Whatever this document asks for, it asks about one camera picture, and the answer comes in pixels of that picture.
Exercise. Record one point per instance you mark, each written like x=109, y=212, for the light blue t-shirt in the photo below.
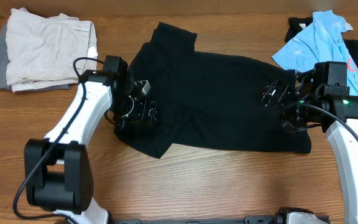
x=321, y=41

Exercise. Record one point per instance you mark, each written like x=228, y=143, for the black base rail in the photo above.
x=246, y=220

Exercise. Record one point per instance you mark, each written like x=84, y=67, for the plain black t-shirt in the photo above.
x=208, y=100

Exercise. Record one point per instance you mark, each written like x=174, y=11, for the black logo t-shirt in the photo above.
x=296, y=25

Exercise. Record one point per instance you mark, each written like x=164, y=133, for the folded beige shorts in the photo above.
x=86, y=41

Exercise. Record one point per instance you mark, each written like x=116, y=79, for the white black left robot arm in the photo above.
x=58, y=175

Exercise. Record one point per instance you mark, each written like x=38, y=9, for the folded grey garment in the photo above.
x=33, y=55

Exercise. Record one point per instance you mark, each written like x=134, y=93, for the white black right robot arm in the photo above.
x=322, y=99

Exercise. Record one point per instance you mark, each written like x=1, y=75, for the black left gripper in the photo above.
x=140, y=116

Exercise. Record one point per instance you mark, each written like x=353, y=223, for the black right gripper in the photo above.
x=284, y=91

